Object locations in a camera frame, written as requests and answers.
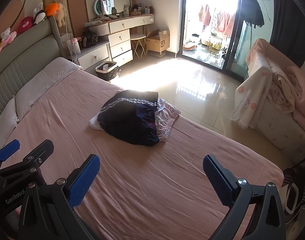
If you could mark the white bottle pink lid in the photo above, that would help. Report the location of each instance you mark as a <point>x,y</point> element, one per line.
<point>75,46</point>

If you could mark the cream doll plush toy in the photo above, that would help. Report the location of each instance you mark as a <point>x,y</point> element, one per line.
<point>61,17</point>

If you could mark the oval vanity mirror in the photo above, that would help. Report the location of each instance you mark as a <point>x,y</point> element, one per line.
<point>115,3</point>

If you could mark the pink sheeted bed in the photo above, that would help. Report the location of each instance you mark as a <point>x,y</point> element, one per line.
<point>142,180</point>

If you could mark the dark handbag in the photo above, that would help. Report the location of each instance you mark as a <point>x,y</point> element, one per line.
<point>89,40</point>

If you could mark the black white penguin plush toy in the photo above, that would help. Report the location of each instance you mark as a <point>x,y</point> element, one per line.
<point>40,16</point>

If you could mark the grey padded headboard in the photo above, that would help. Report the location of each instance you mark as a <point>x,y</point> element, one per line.
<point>22,62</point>

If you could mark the cardboard box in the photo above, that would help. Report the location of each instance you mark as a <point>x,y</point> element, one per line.
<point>157,42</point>

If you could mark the black hanging backpack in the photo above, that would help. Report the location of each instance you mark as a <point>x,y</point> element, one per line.
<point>252,12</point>

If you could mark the orange cushion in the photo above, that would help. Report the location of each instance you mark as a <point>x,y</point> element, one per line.
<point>190,46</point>

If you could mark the black white trash bin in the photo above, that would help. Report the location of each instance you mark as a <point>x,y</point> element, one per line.
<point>110,73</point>

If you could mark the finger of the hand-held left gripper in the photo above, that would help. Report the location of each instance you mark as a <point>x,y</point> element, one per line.
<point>40,150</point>
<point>10,149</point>

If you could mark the white stool gold legs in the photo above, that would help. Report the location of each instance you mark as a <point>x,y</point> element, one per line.
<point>138,37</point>

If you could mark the pink printed pants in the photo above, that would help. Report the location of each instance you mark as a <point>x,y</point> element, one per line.
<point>167,121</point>

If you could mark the orange plush toy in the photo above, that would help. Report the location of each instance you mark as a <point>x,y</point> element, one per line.
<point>52,8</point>

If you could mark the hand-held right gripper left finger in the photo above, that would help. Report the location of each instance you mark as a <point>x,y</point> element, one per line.
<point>83,181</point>

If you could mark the dark curtain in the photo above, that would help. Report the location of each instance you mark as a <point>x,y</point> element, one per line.
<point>290,17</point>

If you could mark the navy striped shorts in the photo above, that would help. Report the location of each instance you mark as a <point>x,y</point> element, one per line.
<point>132,122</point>

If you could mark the pink hanging garment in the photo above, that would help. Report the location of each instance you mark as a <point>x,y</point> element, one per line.
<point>204,15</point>
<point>223,22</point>

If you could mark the red plush toy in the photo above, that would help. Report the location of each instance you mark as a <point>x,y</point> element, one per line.
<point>26,24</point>

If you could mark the white nightstand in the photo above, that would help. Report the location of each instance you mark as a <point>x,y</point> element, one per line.
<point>92,56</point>

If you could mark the pink white cat plush toy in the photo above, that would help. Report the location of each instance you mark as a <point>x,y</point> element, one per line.
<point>8,36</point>

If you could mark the white curved vanity dresser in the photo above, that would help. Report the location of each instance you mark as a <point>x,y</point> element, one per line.
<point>120,38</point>

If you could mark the pink crumpled blanket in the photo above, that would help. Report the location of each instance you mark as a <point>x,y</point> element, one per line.
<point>285,90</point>

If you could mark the black framed balcony door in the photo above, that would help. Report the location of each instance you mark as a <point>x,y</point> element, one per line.
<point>181,17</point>

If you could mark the white navy-trimmed printed garment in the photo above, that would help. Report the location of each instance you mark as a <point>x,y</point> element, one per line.
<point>95,125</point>

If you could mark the dark white bag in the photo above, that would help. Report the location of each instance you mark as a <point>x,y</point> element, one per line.
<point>296,195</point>

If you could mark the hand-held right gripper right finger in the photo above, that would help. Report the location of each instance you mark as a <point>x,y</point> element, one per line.
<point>217,182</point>

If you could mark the white printed blanket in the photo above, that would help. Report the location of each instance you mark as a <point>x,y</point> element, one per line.
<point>252,92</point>

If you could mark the pink covered sofa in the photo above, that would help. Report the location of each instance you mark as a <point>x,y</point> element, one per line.
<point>280,135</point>

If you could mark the group of cosmetic bottles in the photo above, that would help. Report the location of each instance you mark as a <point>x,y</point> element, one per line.
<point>140,9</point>

